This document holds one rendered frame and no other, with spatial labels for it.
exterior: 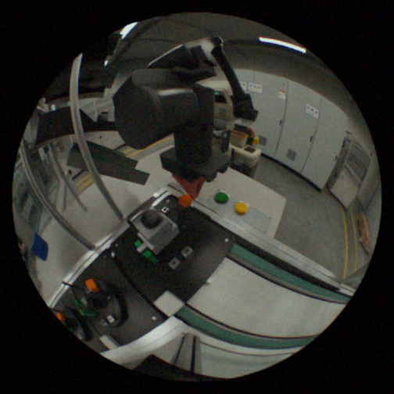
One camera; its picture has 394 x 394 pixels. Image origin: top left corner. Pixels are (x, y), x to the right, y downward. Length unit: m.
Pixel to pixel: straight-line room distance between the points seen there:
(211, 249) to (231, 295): 0.14
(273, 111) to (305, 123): 0.79
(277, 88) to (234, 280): 3.12
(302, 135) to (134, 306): 3.17
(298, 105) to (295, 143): 0.94
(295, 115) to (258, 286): 2.95
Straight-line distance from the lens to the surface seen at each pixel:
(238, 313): 0.35
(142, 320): 0.31
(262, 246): 0.34
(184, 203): 0.23
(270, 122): 3.05
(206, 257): 0.28
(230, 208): 0.37
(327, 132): 3.14
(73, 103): 0.32
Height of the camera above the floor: 1.24
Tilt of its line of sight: 47 degrees down
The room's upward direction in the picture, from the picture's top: straight up
